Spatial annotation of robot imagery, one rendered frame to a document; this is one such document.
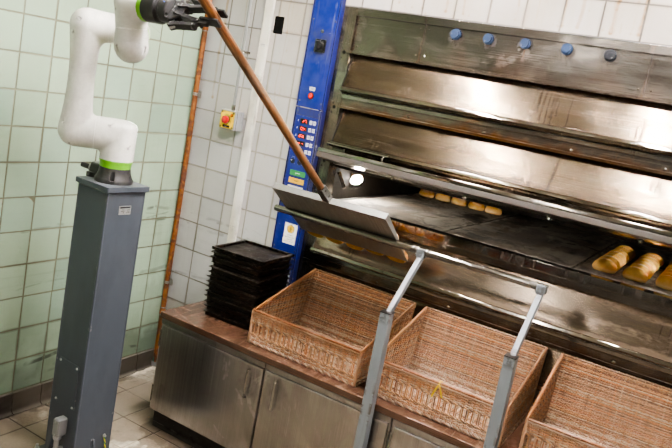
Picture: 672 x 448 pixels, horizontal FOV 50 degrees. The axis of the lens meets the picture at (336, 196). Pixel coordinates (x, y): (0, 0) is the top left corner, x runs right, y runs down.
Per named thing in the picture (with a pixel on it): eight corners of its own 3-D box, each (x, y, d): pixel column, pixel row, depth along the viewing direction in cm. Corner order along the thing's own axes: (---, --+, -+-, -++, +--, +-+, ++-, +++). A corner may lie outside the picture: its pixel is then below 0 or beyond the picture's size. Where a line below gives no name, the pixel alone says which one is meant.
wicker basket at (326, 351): (305, 320, 352) (315, 266, 348) (407, 360, 325) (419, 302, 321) (244, 341, 311) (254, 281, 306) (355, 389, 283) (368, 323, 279)
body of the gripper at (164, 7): (177, 8, 224) (199, 12, 220) (162, 28, 221) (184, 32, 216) (165, -10, 218) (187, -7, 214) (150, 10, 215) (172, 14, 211)
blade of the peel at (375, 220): (385, 219, 275) (388, 213, 276) (271, 187, 302) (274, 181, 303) (407, 261, 304) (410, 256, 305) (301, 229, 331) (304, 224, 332)
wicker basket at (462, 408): (413, 362, 323) (425, 304, 319) (535, 409, 297) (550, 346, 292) (363, 392, 281) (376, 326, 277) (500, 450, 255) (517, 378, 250)
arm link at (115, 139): (92, 161, 288) (98, 114, 285) (132, 166, 293) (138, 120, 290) (90, 166, 276) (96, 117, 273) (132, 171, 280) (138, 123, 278)
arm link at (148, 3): (133, 5, 216) (149, -17, 220) (153, 32, 226) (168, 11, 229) (147, 7, 214) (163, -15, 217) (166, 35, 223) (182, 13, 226)
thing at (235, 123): (226, 128, 374) (229, 109, 373) (241, 131, 369) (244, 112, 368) (217, 127, 368) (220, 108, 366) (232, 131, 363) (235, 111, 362)
